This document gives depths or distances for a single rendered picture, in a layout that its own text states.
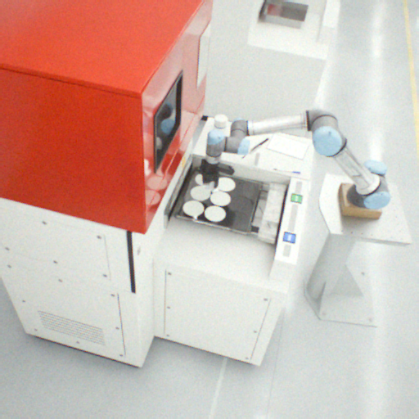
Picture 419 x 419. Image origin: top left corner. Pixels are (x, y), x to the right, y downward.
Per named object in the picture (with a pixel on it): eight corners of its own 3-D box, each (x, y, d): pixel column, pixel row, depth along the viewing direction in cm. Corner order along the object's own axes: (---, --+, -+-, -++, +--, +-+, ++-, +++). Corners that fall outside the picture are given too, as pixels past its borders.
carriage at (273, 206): (257, 240, 215) (258, 236, 212) (269, 189, 239) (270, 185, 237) (273, 244, 214) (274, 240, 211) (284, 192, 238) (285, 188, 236)
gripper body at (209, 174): (198, 174, 222) (200, 155, 213) (215, 172, 224) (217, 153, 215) (203, 185, 217) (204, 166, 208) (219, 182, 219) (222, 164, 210)
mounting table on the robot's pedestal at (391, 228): (387, 199, 264) (396, 182, 255) (402, 259, 234) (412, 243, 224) (310, 189, 265) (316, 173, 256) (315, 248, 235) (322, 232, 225)
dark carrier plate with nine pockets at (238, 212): (177, 214, 216) (177, 214, 216) (196, 169, 239) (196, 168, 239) (246, 232, 212) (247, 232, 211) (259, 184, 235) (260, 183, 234)
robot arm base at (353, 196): (369, 188, 242) (376, 174, 235) (379, 208, 232) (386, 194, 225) (342, 187, 240) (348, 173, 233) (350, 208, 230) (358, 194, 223)
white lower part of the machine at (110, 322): (27, 340, 262) (-12, 254, 202) (88, 236, 317) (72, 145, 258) (142, 375, 253) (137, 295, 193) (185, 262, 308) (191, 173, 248)
